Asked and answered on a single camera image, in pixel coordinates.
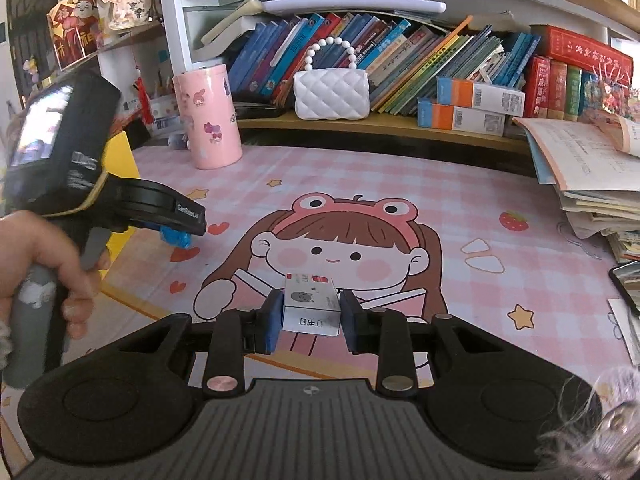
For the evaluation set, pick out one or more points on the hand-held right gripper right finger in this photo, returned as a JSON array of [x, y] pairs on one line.
[[352, 325]]

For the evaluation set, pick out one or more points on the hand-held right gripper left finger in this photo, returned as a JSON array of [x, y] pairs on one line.
[[272, 325]]

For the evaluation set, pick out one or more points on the small white charger cube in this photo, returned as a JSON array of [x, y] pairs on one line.
[[310, 305]]

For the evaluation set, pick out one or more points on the yellow cardboard box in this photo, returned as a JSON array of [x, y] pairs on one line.
[[122, 160]]

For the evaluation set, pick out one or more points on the blue toy block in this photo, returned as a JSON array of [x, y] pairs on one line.
[[176, 238]]

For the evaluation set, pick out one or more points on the person's left hand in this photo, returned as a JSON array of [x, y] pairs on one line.
[[30, 240]]

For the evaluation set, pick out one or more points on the red tassel ornament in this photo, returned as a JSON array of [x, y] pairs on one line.
[[143, 97]]

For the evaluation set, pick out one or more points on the small hanging toy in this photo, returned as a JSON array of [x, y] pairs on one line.
[[31, 71]]

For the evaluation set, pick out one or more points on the white pen organizer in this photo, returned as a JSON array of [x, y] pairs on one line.
[[165, 115]]

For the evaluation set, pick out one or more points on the red fortune figure decoration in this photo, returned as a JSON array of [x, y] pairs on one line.
[[70, 35]]

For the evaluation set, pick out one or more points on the pink cylinder container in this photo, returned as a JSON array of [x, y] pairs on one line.
[[210, 120]]

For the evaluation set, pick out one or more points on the pink checked tablecloth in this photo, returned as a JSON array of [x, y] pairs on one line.
[[450, 200]]

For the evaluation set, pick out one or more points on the white bookshelf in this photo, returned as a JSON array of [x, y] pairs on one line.
[[172, 25]]

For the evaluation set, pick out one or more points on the beige book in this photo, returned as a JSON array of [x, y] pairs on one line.
[[235, 22]]

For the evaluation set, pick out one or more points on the orange blue white carton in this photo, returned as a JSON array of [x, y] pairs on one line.
[[440, 115], [460, 92]]

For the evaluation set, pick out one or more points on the white quilted handbag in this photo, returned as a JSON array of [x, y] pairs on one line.
[[330, 95]]

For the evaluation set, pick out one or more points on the fuzzy grey purple fabric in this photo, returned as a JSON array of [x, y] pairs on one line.
[[600, 430]]

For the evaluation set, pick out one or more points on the white paper sheet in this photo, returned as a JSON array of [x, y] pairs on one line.
[[627, 335]]

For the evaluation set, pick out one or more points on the black smartphone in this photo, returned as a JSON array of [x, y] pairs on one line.
[[627, 280]]

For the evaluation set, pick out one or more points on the stack of papers and workbooks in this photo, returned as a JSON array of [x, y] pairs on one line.
[[580, 160]]

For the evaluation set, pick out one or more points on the long row of colourful books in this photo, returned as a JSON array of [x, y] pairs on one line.
[[400, 45]]

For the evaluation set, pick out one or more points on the red hardcover book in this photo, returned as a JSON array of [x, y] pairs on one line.
[[536, 90], [557, 92]]

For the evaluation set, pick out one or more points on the green hardcover book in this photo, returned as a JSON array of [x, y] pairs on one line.
[[574, 95]]

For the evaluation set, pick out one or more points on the blue hardcover book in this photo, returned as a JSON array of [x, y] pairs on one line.
[[589, 97]]

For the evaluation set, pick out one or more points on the iridescent tinsel decoration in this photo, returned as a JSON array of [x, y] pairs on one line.
[[612, 95]]

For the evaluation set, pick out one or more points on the thick red dictionary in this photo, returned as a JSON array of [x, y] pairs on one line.
[[575, 50]]

